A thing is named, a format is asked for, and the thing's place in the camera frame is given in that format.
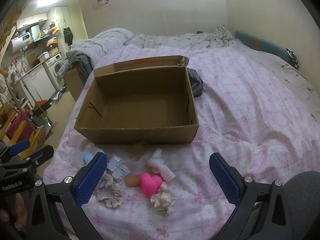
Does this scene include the red suitcase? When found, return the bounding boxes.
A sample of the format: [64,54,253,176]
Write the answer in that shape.
[5,107,33,140]

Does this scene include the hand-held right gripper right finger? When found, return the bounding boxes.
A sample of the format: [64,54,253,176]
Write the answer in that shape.
[209,152,293,240]

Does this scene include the orange black stool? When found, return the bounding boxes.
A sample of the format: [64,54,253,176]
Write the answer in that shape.
[32,99,52,120]

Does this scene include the light blue plush toy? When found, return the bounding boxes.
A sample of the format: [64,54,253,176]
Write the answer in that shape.
[82,149,107,189]

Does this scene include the person's left hand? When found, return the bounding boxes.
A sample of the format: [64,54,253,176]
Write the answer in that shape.
[10,195,29,230]

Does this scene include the white printed bed sheet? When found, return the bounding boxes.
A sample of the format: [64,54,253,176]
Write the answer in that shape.
[272,52,320,120]

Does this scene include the pink heart toy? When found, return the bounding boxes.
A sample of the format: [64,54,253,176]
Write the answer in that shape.
[140,172,163,195]

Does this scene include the dark grey cloth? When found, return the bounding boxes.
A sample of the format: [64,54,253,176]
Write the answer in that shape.
[282,171,320,240]

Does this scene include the white water heater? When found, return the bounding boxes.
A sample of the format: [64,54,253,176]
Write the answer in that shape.
[9,34,32,54]

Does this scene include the brown cardboard box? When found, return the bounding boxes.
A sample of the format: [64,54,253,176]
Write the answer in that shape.
[74,55,200,145]

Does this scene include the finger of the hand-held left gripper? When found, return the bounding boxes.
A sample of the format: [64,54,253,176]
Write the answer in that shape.
[7,139,31,156]
[24,145,54,167]

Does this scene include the grey printed quilt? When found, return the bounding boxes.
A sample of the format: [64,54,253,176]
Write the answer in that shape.
[66,25,237,63]

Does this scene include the clear plastic packet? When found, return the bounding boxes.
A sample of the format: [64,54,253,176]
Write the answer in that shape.
[107,154,131,180]

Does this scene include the white floor cabinet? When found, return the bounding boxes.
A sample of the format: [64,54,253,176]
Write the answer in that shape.
[14,66,57,103]

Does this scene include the yellow wooden frame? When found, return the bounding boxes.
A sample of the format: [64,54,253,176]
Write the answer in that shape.
[0,105,40,153]

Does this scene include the white wall cabinets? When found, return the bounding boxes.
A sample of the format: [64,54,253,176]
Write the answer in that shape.
[16,12,48,29]

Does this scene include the black hanging garment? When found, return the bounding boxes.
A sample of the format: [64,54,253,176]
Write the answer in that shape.
[63,27,73,43]

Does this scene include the cream satin scrunchie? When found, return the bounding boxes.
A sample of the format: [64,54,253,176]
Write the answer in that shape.
[150,182,177,217]

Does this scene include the tan foam cylinder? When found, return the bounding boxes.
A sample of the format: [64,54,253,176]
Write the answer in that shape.
[125,174,142,188]

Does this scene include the teal cushion with orange band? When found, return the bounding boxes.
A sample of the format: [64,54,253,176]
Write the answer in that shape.
[235,30,292,63]

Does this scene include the dark striped cloth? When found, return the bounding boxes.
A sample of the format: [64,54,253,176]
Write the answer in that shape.
[187,68,204,98]

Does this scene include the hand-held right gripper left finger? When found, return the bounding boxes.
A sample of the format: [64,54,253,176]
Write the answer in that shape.
[26,152,108,240]

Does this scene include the pink bow print blanket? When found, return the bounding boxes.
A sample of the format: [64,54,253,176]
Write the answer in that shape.
[42,44,320,240]

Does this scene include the large bedside cardboard box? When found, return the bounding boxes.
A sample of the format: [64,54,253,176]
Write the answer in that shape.
[64,66,88,103]

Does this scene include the white washing machine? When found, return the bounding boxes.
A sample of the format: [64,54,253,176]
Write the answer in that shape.
[44,52,65,90]

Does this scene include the black white patterned cloth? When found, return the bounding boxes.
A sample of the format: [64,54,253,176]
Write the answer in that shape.
[285,48,300,70]

